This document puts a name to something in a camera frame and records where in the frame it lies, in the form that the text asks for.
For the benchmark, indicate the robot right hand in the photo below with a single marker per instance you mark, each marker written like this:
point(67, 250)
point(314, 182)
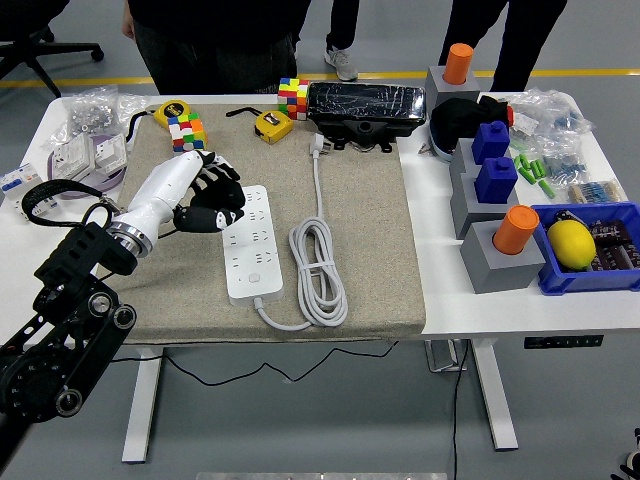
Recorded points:
point(634, 460)

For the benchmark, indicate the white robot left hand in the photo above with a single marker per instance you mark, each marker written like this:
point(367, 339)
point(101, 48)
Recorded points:
point(160, 190)

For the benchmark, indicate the white power strip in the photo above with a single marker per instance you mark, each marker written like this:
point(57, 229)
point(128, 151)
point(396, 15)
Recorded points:
point(255, 260)

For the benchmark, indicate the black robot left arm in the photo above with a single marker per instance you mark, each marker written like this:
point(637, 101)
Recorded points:
point(85, 250)

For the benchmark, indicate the colourful puzzle cube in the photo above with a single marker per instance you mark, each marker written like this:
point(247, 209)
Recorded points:
point(187, 132)
point(294, 99)

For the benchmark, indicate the round yellow tape measure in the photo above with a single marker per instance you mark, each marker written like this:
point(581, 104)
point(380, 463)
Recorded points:
point(172, 114)

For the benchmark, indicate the clear bag of screws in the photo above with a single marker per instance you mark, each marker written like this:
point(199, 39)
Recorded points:
point(90, 115)

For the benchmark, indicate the black hex key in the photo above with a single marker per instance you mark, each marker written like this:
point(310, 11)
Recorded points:
point(245, 110)

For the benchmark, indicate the square yellow tape measure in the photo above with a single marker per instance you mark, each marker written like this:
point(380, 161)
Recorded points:
point(274, 127)

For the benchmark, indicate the black table control panel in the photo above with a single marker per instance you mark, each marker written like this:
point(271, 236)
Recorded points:
point(562, 342)

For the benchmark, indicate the white circuit breaker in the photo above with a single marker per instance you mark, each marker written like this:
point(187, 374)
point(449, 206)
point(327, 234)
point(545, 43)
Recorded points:
point(15, 187)

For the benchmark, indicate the white table leg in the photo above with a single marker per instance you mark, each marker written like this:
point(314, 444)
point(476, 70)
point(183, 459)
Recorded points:
point(495, 400)
point(142, 400)

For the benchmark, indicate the person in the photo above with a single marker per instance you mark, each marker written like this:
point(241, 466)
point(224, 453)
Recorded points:
point(340, 25)
point(530, 30)
point(210, 40)

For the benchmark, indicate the blue plastic bin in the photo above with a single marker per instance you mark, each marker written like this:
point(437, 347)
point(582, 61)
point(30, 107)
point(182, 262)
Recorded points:
point(575, 282)

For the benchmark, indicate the beige fabric mat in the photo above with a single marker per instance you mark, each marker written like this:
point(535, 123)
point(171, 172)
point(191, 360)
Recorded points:
point(360, 225)

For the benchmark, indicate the black office chair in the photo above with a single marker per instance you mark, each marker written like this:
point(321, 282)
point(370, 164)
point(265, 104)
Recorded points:
point(25, 15)

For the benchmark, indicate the black wrapped box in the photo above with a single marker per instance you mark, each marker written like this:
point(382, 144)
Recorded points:
point(365, 102)

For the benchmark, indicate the yellow lemon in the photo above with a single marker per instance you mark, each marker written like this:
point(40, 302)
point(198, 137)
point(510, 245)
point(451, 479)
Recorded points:
point(571, 245)

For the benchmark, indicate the grey socket block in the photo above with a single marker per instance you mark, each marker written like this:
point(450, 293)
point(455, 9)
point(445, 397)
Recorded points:
point(440, 90)
point(460, 160)
point(500, 275)
point(465, 210)

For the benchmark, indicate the small black tool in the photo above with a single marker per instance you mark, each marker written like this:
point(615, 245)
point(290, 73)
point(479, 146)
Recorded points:
point(565, 217)

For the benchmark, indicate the orange cylinder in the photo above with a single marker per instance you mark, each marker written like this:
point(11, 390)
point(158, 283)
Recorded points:
point(458, 62)
point(515, 230)

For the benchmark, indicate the small metal clip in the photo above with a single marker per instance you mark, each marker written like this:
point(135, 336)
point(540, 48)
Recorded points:
point(425, 149)

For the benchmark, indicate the clear bag of resistors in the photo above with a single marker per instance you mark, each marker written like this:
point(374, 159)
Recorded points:
point(595, 191)

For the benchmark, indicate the small green cylinder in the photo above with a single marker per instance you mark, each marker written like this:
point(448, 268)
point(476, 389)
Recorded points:
point(517, 163)
point(526, 175)
point(547, 189)
point(524, 162)
point(540, 168)
point(534, 169)

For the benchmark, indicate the blue white rounded object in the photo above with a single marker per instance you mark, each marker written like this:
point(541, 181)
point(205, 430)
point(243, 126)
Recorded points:
point(442, 150)

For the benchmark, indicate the black cloth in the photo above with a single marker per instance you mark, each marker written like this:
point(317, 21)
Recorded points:
point(455, 120)

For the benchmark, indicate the clear bag of blue parts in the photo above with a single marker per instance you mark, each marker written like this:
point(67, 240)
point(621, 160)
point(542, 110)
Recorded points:
point(550, 112)
point(562, 165)

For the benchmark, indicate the blue peg block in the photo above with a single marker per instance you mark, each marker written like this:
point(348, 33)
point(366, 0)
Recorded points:
point(495, 182)
point(490, 142)

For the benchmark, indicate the white wall switch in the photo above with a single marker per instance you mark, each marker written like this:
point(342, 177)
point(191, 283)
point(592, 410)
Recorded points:
point(110, 152)

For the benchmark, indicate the white wall socket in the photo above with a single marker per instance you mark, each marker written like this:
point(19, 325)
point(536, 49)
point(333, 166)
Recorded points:
point(72, 157)

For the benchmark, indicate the black mounting bracket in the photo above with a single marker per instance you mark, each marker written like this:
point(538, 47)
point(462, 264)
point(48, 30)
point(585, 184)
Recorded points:
point(367, 129)

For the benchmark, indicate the grey metal bracket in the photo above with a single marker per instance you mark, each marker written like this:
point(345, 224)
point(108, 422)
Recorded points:
point(440, 357)

